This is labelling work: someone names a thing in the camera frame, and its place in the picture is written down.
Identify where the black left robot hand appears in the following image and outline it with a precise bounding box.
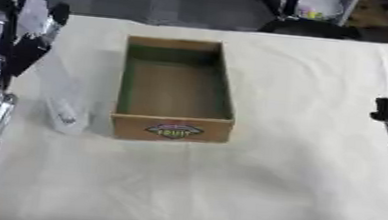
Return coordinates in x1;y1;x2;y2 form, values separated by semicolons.
0;0;74;89

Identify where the clear plastic bottle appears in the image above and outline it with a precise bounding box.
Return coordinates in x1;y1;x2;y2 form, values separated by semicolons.
35;44;103;138

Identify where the tan cardboard box green inside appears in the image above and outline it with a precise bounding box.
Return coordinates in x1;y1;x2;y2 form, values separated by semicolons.
107;32;244;151

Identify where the white bin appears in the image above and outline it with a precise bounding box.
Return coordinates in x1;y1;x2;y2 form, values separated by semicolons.
294;0;362;29

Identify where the black tripod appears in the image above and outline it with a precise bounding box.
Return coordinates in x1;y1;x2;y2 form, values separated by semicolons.
244;0;367;42

